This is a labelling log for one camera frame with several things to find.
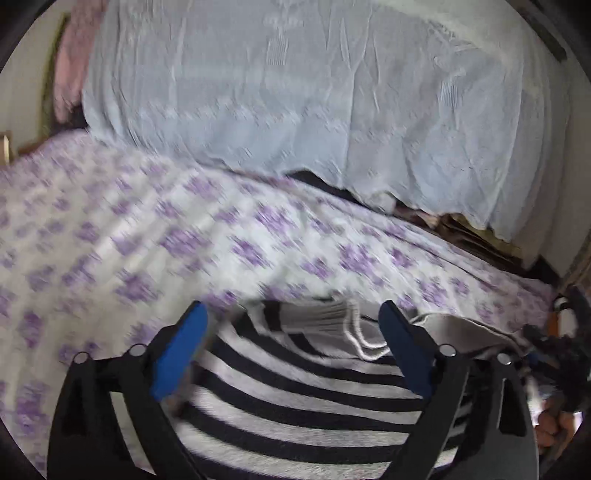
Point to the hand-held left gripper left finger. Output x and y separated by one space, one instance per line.
180 350

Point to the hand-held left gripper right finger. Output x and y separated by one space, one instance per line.
406 350

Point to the black and grey striped sweater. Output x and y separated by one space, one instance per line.
300 401

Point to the person's right hand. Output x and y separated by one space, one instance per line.
551 424

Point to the folded white garment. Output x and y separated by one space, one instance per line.
567 322

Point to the folded navy garment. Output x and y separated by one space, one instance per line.
578 295

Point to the purple floral bedsheet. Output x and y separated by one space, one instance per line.
115 230

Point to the white lace cloth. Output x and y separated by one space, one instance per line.
300 92

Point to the pink floral cloth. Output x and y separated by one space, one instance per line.
74 55

